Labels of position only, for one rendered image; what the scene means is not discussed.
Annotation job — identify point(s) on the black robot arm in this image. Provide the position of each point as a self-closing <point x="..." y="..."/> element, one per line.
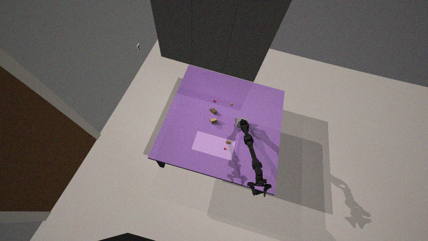
<point x="249" y="142"/>

